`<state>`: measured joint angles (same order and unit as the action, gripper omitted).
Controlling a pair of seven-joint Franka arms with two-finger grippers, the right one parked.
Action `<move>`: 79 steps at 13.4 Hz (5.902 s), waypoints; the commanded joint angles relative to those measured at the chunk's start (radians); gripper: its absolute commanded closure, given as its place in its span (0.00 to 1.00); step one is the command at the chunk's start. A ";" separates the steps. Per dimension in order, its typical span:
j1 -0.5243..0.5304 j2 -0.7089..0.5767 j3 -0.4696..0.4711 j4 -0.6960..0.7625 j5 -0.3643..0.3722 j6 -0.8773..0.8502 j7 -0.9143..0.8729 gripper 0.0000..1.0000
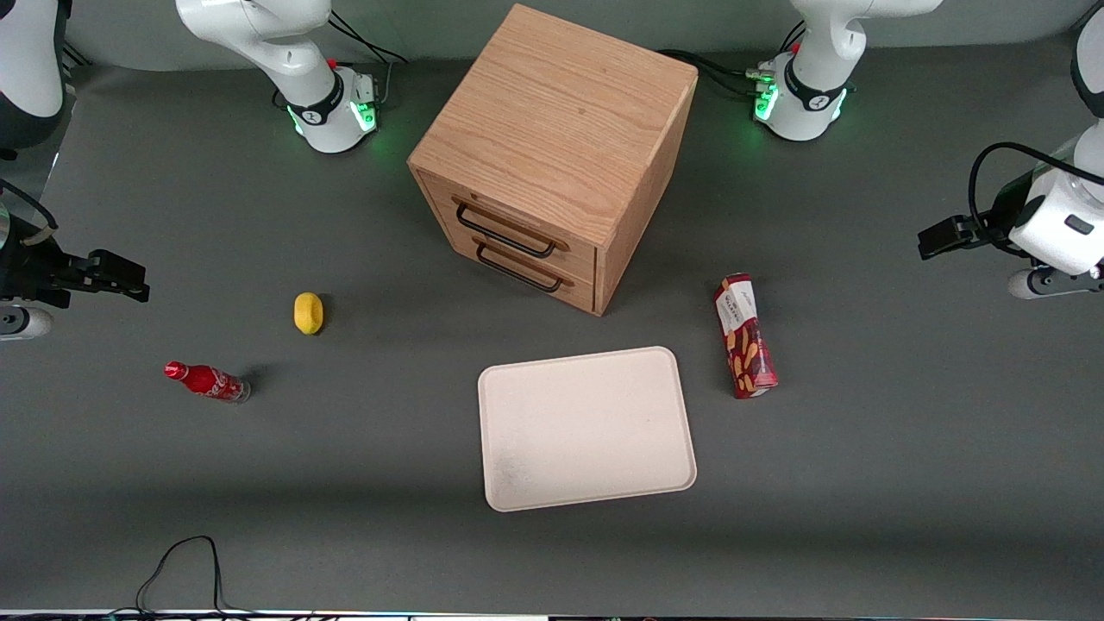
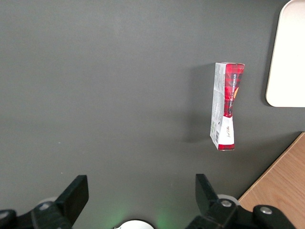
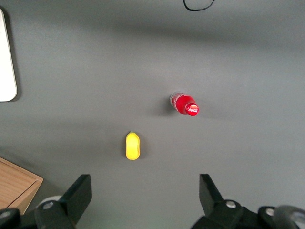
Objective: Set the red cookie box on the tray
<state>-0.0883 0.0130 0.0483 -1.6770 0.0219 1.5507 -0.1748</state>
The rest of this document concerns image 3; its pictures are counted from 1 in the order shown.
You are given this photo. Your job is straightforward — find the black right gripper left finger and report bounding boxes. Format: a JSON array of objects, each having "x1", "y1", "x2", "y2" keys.
[{"x1": 34, "y1": 174, "x2": 93, "y2": 229}]

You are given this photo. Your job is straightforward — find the wooden two-drawer cabinet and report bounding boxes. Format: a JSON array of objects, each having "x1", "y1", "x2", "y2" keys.
[{"x1": 0, "y1": 156, "x2": 44, "y2": 215}]

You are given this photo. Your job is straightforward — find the yellow lemon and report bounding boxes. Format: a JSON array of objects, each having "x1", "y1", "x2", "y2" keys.
[{"x1": 124, "y1": 131, "x2": 141, "y2": 161}]

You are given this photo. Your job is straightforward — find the black cable loop on table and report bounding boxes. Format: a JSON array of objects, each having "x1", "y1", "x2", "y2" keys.
[{"x1": 183, "y1": 0, "x2": 215, "y2": 11}]

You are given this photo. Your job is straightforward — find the red cola bottle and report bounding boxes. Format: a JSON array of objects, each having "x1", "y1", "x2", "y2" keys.
[{"x1": 169, "y1": 91, "x2": 200, "y2": 118}]

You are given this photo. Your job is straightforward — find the cream rectangular plastic tray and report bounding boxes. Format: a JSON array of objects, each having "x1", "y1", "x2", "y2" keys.
[{"x1": 0, "y1": 8, "x2": 18, "y2": 103}]

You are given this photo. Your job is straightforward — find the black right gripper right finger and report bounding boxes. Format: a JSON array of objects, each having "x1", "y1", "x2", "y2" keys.
[{"x1": 190, "y1": 174, "x2": 260, "y2": 229}]

